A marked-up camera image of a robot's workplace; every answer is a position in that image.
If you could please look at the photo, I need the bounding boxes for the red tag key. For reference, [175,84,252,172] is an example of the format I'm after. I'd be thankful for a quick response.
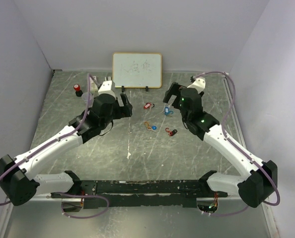
[144,103,152,109]

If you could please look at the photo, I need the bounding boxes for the orange S carabiner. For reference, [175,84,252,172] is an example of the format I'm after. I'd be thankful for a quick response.
[144,121,152,130]

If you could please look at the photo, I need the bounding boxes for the black tag key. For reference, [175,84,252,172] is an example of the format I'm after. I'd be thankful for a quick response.
[169,129,177,136]

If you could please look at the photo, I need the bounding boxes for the red S carabiner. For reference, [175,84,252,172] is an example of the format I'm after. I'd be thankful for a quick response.
[165,127,172,136]

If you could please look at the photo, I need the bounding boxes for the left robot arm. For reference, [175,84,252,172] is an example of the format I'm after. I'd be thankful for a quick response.
[0,92,133,206]

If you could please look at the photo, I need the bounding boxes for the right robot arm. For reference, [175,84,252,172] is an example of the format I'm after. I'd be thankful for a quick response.
[163,80,279,208]

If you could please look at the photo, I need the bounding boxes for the small whiteboard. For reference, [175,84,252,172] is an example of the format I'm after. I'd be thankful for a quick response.
[112,53,162,89]

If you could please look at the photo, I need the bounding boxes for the white green box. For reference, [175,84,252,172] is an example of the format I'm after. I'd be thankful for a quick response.
[89,74,100,95]

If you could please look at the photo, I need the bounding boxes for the clear plastic cup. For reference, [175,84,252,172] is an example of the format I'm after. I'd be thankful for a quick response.
[81,92,93,104]

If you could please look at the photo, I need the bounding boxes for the red black stamp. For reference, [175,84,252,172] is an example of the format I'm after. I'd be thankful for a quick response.
[74,84,83,97]

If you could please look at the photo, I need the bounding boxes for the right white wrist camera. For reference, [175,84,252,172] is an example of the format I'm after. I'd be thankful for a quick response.
[187,76,206,94]

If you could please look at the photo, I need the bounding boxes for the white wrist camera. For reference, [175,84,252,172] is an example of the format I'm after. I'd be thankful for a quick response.
[98,80,116,97]
[187,76,206,94]

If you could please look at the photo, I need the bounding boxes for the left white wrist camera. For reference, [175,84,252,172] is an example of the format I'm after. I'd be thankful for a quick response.
[98,80,116,97]

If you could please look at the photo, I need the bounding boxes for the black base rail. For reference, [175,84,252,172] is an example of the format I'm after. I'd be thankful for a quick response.
[50,179,229,209]

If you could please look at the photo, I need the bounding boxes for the right aluminium side rail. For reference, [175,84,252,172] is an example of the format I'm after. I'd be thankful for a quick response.
[221,72,280,238]

